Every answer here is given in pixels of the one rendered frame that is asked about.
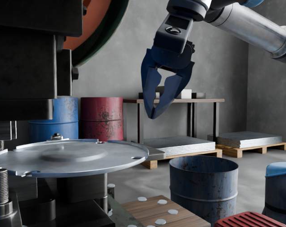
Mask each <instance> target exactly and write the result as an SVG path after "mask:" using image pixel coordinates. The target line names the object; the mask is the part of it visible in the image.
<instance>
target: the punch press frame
mask: <svg viewBox="0 0 286 227"><path fill-rule="evenodd" d="M107 196H108V203H110V204H111V209H112V211H111V212H112V215H111V216H109V217H110V218H111V219H112V220H113V221H114V223H115V227H128V225H135V226H137V227H145V226H144V225H143V224H142V223H140V222H139V221H138V220H137V219H136V218H135V217H134V216H132V215H131V214H130V213H129V212H128V211H127V210H126V209H125V208H123V206H122V205H121V204H119V203H118V202H117V201H116V200H115V199H114V198H113V197H111V196H110V195H109V194H107Z"/></svg>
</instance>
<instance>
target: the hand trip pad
mask: <svg viewBox="0 0 286 227"><path fill-rule="evenodd" d="M213 227H286V225H285V224H283V223H281V222H278V221H276V220H274V219H272V218H269V217H267V216H265V215H263V214H260V213H256V212H242V213H239V214H235V215H232V216H229V217H226V218H222V219H219V220H217V221H216V222H215V224H214V226H213Z"/></svg>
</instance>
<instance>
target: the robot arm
mask: <svg viewBox="0 0 286 227"><path fill-rule="evenodd" d="M263 1H264V0H169V1H168V5H167V8H166V10H167V11H168V12H169V13H168V15H167V16H166V18H165V19H164V21H163V22H162V24H161V25H160V27H159V28H158V30H157V32H156V34H155V38H154V39H153V40H154V43H153V46H152V48H151V49H149V48H147V49H146V55H145V57H144V58H143V61H142V64H141V82H142V89H143V98H144V105H145V110H146V113H147V115H148V118H150V119H155V118H157V117H158V116H160V115H161V114H162V113H163V112H164V111H165V110H166V109H167V108H168V107H169V106H170V104H171V103H172V102H173V101H174V100H175V99H176V98H177V96H178V95H179V94H180V93H181V92H182V91H183V89H184V88H185V87H186V86H187V84H188V83H189V81H190V78H191V75H192V69H193V66H194V64H195V62H193V61H191V56H192V54H193V53H195V49H194V47H195V45H194V44H193V42H191V41H188V38H189V35H190V32H191V29H192V26H193V23H194V22H200V21H205V22H207V23H209V24H211V25H213V26H215V27H217V28H219V29H221V30H223V31H225V32H227V33H229V34H231V35H233V36H235V37H238V38H240V39H242V40H244V41H246V42H248V43H250V44H252V45H254V46H256V47H258V48H260V49H262V50H264V53H265V54H266V55H267V56H268V57H270V58H272V59H274V60H277V61H279V62H282V63H285V64H286V26H278V25H277V24H275V23H273V22H272V21H270V20H268V19H266V18H265V17H263V16H261V15H260V14H258V13H256V12H255V11H253V10H251V9H249V8H252V7H255V6H257V5H259V4H260V3H262V2H263ZM157 68H160V69H164V70H167V71H170V72H173V73H176V74H175V75H173V76H169V77H167V78H166V80H165V82H164V93H163V94H162V96H161V97H160V98H159V104H158V106H157V107H156V108H154V100H155V98H156V88H157V86H158V85H159V84H160V83H161V79H162V76H161V74H160V73H159V72H158V71H157V70H158V69H157ZM262 214H263V215H265V216H267V217H269V218H272V219H274V220H276V221H278V222H281V223H283V224H285V225H286V162H278V163H271V164H269V165H268V166H267V167H266V175H265V206H264V209H263V211H262Z"/></svg>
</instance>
